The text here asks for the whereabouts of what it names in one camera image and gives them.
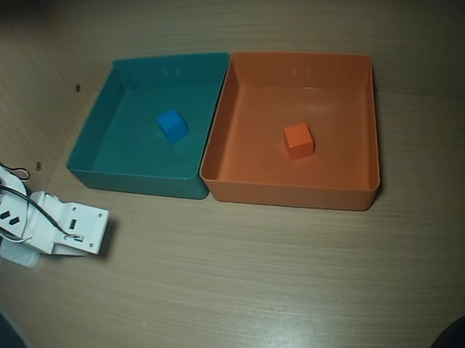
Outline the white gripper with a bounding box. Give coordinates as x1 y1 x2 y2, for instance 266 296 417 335
23 188 89 261

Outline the blue cube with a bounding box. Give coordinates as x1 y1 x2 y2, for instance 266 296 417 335
155 108 188 145

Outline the orange cube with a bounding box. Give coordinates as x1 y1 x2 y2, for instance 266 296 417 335
283 121 316 161

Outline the teal plastic box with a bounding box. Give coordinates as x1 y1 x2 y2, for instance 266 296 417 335
61 51 238 208

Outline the orange plastic box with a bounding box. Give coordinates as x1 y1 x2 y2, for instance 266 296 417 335
192 44 383 220

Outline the white wrist camera mount plate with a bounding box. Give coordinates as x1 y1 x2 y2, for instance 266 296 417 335
54 199 113 258

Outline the black camera cable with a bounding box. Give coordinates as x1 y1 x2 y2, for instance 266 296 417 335
0 181 83 241

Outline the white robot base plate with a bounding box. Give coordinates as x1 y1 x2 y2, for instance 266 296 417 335
0 238 41 269

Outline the thin red black wire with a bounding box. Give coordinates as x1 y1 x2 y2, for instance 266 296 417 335
4 163 32 181

